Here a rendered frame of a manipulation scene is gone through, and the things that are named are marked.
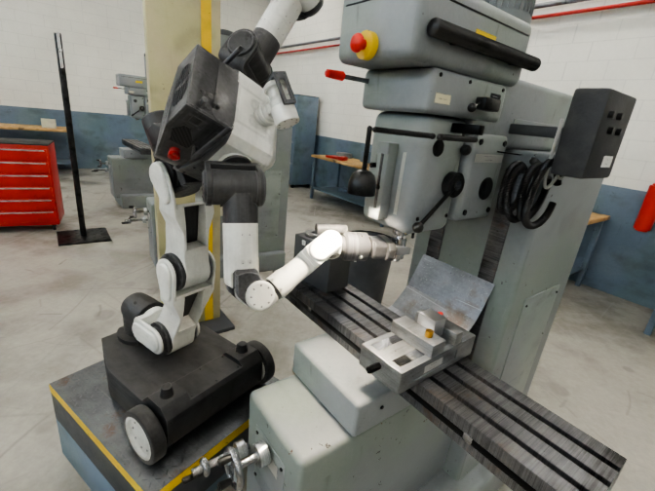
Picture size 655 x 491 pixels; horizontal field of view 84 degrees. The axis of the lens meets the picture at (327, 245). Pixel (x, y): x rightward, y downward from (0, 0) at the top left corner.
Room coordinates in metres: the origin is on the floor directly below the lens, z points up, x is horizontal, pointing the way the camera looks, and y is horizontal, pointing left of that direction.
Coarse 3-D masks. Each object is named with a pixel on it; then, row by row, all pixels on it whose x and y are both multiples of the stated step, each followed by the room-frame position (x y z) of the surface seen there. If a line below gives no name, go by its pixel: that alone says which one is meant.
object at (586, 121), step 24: (576, 96) 0.97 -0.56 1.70; (600, 96) 0.93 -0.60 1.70; (624, 96) 0.98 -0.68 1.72; (576, 120) 0.96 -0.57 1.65; (600, 120) 0.92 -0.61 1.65; (624, 120) 1.01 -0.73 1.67; (576, 144) 0.95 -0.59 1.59; (600, 144) 0.95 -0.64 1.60; (552, 168) 0.98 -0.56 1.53; (576, 168) 0.93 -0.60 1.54; (600, 168) 0.98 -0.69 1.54
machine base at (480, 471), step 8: (480, 464) 1.23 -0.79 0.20; (440, 472) 1.17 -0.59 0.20; (472, 472) 1.19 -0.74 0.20; (480, 472) 1.19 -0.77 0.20; (488, 472) 1.20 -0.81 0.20; (432, 480) 1.13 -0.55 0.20; (440, 480) 1.13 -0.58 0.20; (448, 480) 1.14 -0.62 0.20; (456, 480) 1.14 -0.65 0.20; (464, 480) 1.14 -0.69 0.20; (472, 480) 1.15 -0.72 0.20; (480, 480) 1.15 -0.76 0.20; (488, 480) 1.17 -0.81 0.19; (496, 480) 1.22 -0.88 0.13; (424, 488) 1.09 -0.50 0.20; (432, 488) 1.09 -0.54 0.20; (440, 488) 1.10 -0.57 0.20; (448, 488) 1.10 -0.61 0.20; (456, 488) 1.10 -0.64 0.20; (464, 488) 1.11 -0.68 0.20; (472, 488) 1.11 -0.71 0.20; (480, 488) 1.13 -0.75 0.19; (488, 488) 1.18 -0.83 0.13; (496, 488) 1.24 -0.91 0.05
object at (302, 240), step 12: (300, 240) 1.41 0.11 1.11; (312, 240) 1.38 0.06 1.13; (324, 264) 1.31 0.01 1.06; (336, 264) 1.32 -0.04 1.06; (348, 264) 1.37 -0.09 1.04; (312, 276) 1.35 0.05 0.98; (324, 276) 1.30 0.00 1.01; (336, 276) 1.32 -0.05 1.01; (324, 288) 1.30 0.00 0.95; (336, 288) 1.33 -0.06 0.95
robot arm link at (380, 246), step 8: (360, 232) 1.05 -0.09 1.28; (360, 240) 1.01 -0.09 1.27; (368, 240) 1.02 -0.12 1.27; (376, 240) 1.05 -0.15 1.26; (384, 240) 1.06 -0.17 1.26; (360, 248) 1.00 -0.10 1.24; (368, 248) 1.01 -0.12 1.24; (376, 248) 1.02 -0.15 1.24; (384, 248) 1.02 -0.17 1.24; (392, 248) 1.01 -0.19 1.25; (360, 256) 1.00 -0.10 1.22; (368, 256) 1.04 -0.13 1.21; (376, 256) 1.02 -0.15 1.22; (384, 256) 1.02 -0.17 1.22; (392, 256) 1.01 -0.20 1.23
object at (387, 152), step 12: (384, 144) 1.00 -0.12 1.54; (396, 144) 1.00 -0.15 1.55; (384, 156) 1.00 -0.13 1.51; (396, 156) 1.01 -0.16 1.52; (384, 168) 0.99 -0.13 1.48; (384, 180) 0.99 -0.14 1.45; (384, 192) 0.99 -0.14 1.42; (372, 204) 1.01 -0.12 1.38; (384, 204) 1.00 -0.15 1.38; (372, 216) 1.00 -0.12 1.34; (384, 216) 1.00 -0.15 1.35
